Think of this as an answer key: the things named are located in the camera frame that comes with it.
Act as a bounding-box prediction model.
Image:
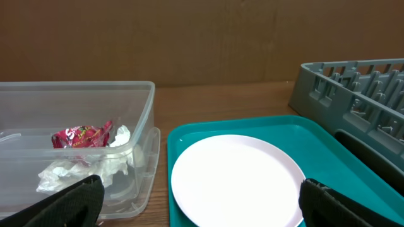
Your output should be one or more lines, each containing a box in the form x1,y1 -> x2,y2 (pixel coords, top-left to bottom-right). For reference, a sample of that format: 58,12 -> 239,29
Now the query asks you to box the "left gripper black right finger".
299,178 -> 403,227

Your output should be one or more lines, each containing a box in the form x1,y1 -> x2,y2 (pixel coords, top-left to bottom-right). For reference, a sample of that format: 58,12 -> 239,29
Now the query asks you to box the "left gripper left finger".
1,175 -> 105,227

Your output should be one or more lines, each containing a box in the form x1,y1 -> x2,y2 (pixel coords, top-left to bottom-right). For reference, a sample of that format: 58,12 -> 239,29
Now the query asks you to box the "white napkin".
36,125 -> 145,194

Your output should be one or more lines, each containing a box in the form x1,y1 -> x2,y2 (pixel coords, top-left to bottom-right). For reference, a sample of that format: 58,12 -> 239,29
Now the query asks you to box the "red foil wrapper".
51,121 -> 113,149

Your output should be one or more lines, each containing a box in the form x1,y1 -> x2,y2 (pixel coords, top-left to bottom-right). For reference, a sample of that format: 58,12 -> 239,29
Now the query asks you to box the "white plate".
170,135 -> 306,227

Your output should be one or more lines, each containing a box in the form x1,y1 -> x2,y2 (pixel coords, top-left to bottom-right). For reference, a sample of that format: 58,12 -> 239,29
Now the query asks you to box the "grey dishwasher rack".
289,59 -> 403,194

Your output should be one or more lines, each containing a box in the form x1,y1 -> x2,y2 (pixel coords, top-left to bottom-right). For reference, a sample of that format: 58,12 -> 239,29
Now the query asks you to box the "teal serving tray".
167,115 -> 403,226

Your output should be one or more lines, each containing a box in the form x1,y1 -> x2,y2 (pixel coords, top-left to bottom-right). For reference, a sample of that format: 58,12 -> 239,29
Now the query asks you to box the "clear plastic bin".
1,81 -> 160,219

